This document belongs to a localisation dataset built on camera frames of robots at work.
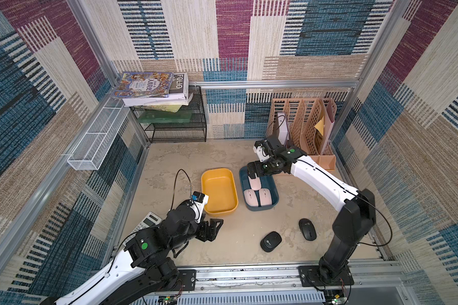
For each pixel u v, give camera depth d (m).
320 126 0.91
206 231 0.58
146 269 0.47
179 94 0.81
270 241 0.80
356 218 0.45
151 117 0.99
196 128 1.13
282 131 0.97
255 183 0.99
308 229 0.84
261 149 0.70
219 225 0.65
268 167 0.71
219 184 0.99
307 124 1.15
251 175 0.76
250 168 0.76
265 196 0.94
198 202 0.59
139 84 0.83
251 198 0.93
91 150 0.71
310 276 0.74
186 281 0.73
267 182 0.99
